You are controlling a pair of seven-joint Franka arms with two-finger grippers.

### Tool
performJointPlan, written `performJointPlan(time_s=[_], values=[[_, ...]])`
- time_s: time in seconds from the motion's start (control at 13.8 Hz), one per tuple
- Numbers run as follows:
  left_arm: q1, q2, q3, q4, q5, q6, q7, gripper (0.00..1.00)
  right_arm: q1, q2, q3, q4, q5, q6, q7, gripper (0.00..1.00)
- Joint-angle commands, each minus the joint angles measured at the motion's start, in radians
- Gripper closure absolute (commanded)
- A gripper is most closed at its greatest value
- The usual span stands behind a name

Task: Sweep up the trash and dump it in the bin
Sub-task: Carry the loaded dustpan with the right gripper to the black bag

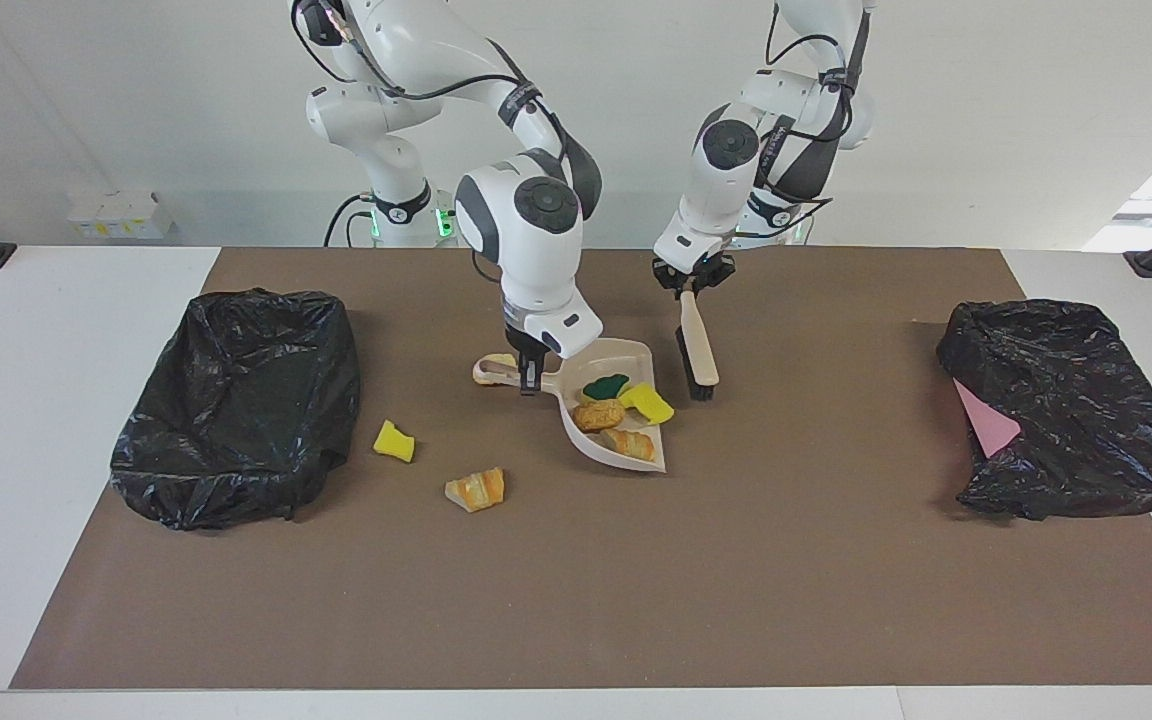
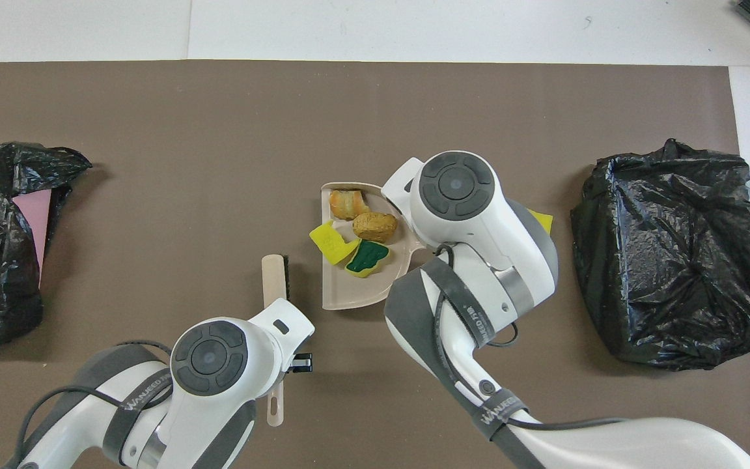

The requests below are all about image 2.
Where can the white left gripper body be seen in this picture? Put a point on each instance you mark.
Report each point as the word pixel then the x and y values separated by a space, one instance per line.
pixel 284 326

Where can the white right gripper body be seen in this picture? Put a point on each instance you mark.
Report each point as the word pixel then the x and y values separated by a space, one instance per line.
pixel 400 185

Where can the beige hand brush black bristles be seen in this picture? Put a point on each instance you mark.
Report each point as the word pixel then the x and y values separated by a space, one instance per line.
pixel 271 280

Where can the brown oblong bread roll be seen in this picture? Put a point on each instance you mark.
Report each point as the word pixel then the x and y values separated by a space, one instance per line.
pixel 375 227

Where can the pale flaky croissant piece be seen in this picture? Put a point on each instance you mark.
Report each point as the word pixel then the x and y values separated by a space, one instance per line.
pixel 349 204

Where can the beige plastic dustpan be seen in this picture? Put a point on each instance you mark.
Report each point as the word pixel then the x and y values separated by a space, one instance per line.
pixel 349 293

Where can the green and yellow sponge piece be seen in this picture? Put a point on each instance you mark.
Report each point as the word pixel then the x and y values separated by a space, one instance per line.
pixel 367 258

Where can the notched yellow sponge piece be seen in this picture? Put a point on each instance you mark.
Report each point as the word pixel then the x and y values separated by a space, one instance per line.
pixel 329 242

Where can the yellow sponge wedge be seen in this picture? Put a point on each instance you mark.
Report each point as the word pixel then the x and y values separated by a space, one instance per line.
pixel 542 221

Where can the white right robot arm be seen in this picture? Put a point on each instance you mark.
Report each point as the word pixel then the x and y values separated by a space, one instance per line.
pixel 479 241

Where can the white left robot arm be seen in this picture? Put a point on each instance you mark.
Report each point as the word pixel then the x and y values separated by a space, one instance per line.
pixel 212 404

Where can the black trash bag bin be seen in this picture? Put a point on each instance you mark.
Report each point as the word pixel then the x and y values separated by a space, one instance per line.
pixel 661 260

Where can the pink bin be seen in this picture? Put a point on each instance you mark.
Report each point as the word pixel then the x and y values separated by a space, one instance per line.
pixel 33 215

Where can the brown table mat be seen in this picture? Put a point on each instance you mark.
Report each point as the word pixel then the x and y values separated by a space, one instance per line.
pixel 219 130

